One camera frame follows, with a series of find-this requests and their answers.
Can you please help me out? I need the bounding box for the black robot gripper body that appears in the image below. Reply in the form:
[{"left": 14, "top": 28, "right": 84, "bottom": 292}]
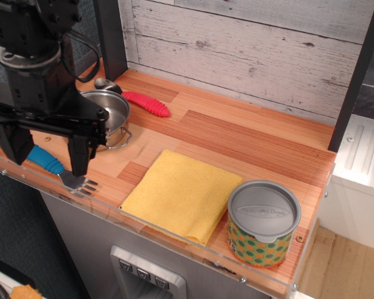
[{"left": 0, "top": 65, "right": 109, "bottom": 146}]

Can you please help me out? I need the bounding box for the red handled spoon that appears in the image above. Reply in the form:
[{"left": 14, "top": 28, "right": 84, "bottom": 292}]
[{"left": 94, "top": 78, "right": 171, "bottom": 117}]

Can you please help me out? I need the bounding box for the stainless steel pot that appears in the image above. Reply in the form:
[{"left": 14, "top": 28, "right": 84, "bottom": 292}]
[{"left": 82, "top": 90, "right": 133, "bottom": 151}]

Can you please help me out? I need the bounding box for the yellow folded cloth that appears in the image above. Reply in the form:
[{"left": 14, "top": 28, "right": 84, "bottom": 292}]
[{"left": 121, "top": 149, "right": 244, "bottom": 246}]

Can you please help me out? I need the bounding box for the clear acrylic counter guard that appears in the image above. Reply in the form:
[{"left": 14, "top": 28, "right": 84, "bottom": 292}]
[{"left": 0, "top": 157, "right": 297, "bottom": 298}]

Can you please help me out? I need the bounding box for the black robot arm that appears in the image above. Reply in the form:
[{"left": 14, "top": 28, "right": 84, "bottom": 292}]
[{"left": 0, "top": 1, "right": 109, "bottom": 176}]

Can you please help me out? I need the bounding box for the dark grey post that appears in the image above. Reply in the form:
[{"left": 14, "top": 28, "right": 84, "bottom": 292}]
[
  {"left": 93, "top": 0, "right": 128, "bottom": 81},
  {"left": 328, "top": 12, "right": 374, "bottom": 153}
]

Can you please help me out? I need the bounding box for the blue handled fork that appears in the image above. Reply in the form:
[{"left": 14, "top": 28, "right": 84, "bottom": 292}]
[{"left": 27, "top": 145, "right": 98, "bottom": 197}]

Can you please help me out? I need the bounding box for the dark grey right post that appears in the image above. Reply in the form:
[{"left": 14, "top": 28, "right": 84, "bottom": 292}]
[{"left": 328, "top": 12, "right": 374, "bottom": 153}]

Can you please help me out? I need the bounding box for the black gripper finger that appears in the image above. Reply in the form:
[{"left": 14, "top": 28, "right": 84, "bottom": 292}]
[
  {"left": 68, "top": 135, "right": 98, "bottom": 177},
  {"left": 0, "top": 123, "right": 34, "bottom": 165}
]

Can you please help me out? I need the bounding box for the white ribbed appliance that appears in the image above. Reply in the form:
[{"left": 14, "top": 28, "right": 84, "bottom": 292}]
[{"left": 317, "top": 45, "right": 374, "bottom": 250}]

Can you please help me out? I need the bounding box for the grey cabinet front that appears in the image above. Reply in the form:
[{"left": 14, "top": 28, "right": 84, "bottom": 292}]
[{"left": 42, "top": 193, "right": 270, "bottom": 298}]

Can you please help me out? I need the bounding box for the silver dispenser button panel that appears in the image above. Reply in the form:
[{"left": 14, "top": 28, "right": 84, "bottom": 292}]
[{"left": 110, "top": 245, "right": 187, "bottom": 298}]

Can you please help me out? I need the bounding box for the green orange dotted can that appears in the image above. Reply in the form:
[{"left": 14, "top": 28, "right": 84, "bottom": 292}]
[{"left": 227, "top": 180, "right": 301, "bottom": 268}]

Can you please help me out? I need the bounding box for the dark grey left post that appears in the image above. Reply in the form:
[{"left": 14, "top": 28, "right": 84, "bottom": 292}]
[{"left": 93, "top": 0, "right": 128, "bottom": 81}]

